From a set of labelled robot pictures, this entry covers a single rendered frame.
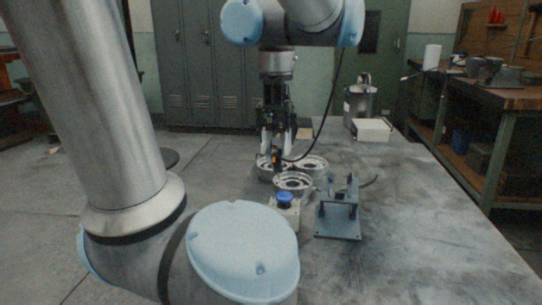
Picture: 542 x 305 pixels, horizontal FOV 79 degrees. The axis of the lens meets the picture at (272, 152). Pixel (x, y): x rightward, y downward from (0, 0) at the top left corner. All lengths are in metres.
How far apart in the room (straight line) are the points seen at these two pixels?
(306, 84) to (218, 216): 3.76
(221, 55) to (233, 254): 3.42
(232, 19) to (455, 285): 0.59
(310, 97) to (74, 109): 3.86
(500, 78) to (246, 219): 2.17
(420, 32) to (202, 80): 2.46
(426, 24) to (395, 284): 3.73
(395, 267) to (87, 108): 0.57
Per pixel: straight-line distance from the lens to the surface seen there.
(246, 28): 0.55
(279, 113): 0.67
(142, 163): 0.35
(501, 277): 0.76
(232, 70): 3.67
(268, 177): 0.94
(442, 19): 4.26
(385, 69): 3.79
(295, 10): 0.44
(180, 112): 3.96
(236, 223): 0.36
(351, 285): 0.63
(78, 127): 0.33
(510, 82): 2.44
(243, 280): 0.32
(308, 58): 4.04
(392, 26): 3.76
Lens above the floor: 1.23
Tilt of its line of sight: 22 degrees down
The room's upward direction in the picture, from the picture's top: straight up
